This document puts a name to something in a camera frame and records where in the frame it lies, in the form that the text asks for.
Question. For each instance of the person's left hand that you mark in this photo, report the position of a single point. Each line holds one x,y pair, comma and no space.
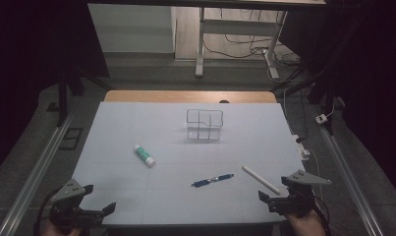
59,231

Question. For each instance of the white power strip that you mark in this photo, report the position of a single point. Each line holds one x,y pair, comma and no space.
301,149

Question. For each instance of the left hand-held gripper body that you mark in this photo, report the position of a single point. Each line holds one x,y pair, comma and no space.
66,209

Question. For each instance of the white pen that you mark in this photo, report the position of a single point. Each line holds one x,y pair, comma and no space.
260,179

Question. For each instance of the white desk frame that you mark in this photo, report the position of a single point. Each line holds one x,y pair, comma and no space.
238,27

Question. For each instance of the blue pen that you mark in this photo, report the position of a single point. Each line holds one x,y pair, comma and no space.
215,179

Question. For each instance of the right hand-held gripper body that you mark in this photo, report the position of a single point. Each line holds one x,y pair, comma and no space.
297,196

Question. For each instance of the black metal stand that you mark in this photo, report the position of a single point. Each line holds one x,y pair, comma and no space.
63,98
321,88

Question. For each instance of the clear plastic desk organizer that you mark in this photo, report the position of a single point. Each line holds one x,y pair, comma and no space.
205,126

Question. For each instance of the person's right hand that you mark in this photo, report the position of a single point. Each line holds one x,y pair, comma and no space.
305,225

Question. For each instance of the green and white glue stick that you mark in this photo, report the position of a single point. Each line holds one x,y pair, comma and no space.
144,155

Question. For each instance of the small white adapter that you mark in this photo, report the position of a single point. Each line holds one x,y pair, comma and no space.
321,118

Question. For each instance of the black rectangular floor frame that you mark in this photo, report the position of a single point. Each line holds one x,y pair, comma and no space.
71,139

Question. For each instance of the aluminium rail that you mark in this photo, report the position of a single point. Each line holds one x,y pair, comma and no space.
349,177
35,173

